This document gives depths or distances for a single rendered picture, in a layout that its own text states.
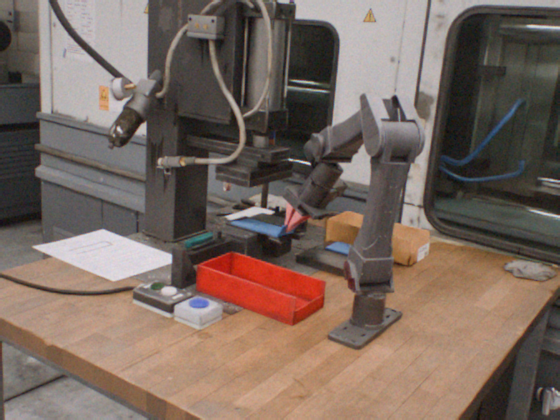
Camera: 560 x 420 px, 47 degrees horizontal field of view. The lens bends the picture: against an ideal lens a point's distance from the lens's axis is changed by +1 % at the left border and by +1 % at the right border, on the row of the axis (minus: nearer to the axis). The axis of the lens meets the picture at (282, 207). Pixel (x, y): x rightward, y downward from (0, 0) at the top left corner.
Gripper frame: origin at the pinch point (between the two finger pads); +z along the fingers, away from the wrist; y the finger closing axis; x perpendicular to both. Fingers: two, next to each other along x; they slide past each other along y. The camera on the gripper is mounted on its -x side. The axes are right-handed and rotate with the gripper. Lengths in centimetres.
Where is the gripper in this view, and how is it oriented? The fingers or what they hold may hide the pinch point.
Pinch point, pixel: (287, 228)
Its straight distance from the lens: 151.0
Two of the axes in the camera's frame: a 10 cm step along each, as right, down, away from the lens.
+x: -5.6, 1.0, -8.3
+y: -6.6, -6.6, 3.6
